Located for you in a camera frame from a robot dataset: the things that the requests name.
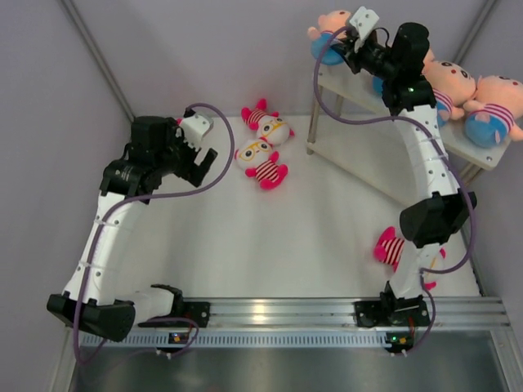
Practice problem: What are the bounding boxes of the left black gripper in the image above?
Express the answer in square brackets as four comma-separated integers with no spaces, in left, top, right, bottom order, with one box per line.
[154,118,216,188]

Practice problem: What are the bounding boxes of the orange doll table back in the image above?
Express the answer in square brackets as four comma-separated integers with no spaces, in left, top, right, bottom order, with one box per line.
[307,10,351,66]

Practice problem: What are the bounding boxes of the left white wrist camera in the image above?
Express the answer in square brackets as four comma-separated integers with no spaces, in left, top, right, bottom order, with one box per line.
[179,113,214,148]

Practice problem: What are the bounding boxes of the white two-tier shelf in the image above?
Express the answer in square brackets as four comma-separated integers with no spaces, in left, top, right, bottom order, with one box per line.
[307,65,510,206]

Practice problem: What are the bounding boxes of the white doll glasses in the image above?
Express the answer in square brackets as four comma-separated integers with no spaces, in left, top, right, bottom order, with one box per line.
[234,137,288,191]

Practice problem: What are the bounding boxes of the white slotted cable duct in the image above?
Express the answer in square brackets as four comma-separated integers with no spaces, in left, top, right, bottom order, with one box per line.
[122,329,413,349]

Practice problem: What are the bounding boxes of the white doll back centre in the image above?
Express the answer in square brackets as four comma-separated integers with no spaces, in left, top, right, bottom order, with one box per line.
[240,98,295,146]

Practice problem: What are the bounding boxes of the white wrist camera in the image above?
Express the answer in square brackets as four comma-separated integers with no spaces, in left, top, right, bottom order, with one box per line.
[348,6,379,52]
[179,113,214,148]

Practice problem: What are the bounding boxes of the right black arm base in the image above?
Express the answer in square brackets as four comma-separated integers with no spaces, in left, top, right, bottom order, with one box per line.
[355,298,430,328]

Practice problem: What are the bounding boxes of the orange doll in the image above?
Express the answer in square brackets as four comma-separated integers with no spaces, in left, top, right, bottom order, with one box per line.
[372,76,383,95]
[463,75,522,149]

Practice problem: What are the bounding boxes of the aluminium front rail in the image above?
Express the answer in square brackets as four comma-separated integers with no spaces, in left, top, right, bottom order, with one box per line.
[65,296,512,328]

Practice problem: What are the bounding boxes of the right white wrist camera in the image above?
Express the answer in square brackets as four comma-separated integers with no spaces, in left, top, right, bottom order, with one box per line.
[348,6,379,52]

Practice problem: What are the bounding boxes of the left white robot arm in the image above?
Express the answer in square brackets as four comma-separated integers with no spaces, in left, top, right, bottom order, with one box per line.
[47,112,217,341]

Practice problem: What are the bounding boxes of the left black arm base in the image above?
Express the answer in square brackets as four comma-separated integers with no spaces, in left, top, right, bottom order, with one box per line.
[138,301,210,328]

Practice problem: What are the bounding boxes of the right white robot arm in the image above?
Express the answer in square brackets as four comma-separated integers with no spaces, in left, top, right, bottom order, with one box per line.
[332,20,476,327]

